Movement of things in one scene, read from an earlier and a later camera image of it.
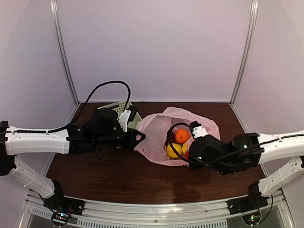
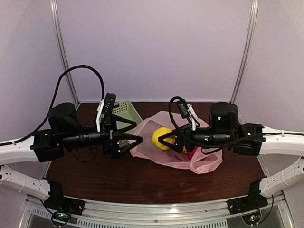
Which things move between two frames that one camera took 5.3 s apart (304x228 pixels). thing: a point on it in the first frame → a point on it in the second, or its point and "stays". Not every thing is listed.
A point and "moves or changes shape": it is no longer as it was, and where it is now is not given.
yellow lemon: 180,148 moves or changes shape
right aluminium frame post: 254,13 stays
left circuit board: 60,218 stays
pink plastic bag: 152,131 moves or changes shape
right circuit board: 251,219 stays
